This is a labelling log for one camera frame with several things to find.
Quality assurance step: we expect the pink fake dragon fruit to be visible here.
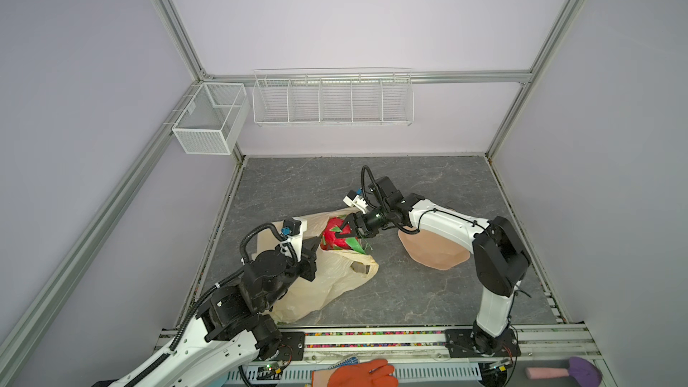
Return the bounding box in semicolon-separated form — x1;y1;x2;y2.
320;217;367;254

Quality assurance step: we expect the translucent banana print plastic bag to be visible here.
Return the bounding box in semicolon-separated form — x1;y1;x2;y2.
267;208;379;324

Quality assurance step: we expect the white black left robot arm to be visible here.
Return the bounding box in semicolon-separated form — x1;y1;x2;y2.
102;218;316;386

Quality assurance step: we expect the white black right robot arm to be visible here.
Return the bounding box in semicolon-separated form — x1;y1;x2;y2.
336;165;531;357

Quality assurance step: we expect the peach wavy fruit bowl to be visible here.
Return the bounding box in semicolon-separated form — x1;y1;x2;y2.
398;231;471;271

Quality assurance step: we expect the orange work glove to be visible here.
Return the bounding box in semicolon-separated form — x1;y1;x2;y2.
311;359;400;387

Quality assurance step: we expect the white mesh box basket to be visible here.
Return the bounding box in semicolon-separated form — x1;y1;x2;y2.
172;82;250;155

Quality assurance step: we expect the purple pink brush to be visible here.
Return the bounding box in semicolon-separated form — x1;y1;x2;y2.
525;357;603;387

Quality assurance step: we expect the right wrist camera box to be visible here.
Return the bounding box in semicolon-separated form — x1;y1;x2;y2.
343;189;370;213

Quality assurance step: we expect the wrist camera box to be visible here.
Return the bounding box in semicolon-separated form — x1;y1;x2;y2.
343;189;370;213
281;217;308;254

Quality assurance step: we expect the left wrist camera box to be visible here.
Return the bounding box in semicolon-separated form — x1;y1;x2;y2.
281;217;308;254

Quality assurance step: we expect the white wire wall shelf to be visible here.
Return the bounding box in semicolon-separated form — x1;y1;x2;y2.
253;68;415;126

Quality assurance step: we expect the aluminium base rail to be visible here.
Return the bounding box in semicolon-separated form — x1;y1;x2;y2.
281;324;601;364

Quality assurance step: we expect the aluminium corner frame post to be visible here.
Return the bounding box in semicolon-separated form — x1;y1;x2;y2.
150;0;208;81

